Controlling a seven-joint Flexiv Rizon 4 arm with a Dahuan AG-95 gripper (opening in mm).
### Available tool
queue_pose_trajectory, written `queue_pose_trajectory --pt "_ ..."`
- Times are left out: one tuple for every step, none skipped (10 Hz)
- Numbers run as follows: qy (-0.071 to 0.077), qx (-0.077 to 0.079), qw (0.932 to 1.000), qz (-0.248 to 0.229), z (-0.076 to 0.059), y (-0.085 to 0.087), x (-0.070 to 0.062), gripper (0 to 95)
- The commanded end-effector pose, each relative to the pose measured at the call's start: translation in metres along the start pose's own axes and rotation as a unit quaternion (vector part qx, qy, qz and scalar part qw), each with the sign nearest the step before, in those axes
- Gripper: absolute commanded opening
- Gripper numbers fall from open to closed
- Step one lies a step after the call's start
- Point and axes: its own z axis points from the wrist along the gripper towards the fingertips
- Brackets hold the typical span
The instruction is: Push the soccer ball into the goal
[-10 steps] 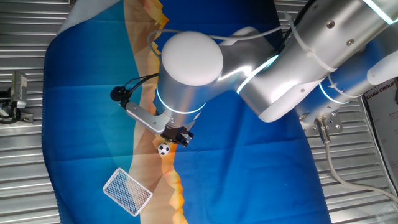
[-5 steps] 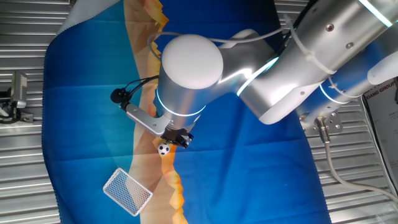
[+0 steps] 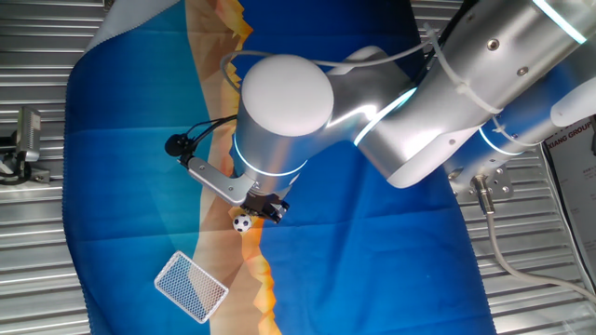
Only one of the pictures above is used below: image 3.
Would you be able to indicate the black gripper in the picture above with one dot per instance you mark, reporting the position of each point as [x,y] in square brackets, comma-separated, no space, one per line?
[267,195]

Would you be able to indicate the small black white soccer ball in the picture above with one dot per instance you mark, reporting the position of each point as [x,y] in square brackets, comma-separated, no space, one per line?
[242,223]

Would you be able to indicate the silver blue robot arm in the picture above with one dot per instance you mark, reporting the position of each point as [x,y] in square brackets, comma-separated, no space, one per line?
[307,135]

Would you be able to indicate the white mesh toy goal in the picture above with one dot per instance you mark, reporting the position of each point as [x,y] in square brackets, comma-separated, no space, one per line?
[191,286]

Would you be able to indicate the blue orange printed cloth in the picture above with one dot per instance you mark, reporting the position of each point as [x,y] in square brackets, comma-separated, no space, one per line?
[363,260]

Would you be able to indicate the white zip tie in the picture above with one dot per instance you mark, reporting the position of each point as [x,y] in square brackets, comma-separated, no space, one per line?
[503,132]
[463,88]

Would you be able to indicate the white printed poster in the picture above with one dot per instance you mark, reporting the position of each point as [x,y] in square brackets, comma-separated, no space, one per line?
[575,186]

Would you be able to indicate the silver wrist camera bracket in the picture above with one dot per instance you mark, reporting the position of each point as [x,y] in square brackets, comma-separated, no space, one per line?
[219,182]

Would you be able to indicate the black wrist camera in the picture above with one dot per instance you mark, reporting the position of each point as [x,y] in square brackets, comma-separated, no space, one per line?
[176,145]

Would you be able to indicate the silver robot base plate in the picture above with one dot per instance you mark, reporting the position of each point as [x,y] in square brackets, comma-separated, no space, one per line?
[500,183]

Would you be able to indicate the silver exterior camera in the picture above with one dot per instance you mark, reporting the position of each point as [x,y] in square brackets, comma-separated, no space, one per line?
[29,134]

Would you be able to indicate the metal camera stand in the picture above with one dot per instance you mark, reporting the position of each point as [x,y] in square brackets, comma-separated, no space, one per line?
[18,173]

